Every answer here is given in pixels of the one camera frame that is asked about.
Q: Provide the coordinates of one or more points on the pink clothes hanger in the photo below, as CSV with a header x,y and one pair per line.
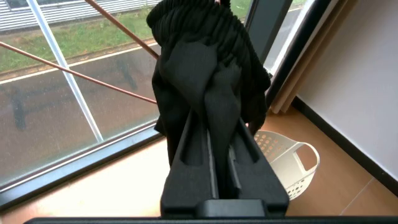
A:
x,y
124,30

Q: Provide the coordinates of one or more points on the white laundry basket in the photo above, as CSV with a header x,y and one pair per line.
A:
x,y
280,161

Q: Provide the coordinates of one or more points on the beige curtain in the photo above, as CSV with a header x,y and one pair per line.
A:
x,y
311,62

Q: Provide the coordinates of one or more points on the black shorts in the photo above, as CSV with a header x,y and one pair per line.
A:
x,y
199,62

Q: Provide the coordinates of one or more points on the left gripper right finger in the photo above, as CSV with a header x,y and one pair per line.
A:
x,y
261,186

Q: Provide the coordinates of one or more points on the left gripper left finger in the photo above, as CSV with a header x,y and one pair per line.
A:
x,y
189,183

